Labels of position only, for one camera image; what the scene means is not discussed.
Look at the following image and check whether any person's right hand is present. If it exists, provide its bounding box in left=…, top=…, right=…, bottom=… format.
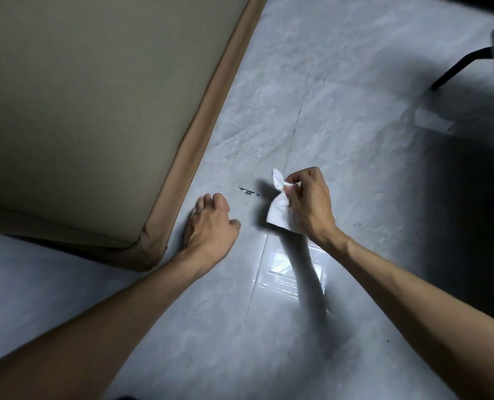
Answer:
left=283, top=166, right=344, bottom=249

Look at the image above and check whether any person's left hand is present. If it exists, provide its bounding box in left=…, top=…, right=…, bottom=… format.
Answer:
left=182, top=193, right=242, bottom=273

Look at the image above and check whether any white tissue sheet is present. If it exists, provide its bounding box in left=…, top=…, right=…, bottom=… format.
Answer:
left=266, top=168, right=305, bottom=236

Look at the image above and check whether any person's right forearm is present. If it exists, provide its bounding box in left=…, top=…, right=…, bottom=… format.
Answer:
left=321, top=228, right=494, bottom=400

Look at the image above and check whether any person's left forearm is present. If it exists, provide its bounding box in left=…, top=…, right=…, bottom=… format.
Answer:
left=0, top=249, right=214, bottom=400

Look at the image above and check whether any beige leather sofa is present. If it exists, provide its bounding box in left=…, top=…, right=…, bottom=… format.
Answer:
left=0, top=0, right=271, bottom=272

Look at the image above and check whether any black metal table leg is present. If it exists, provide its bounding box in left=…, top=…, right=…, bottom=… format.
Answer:
left=431, top=46, right=494, bottom=91

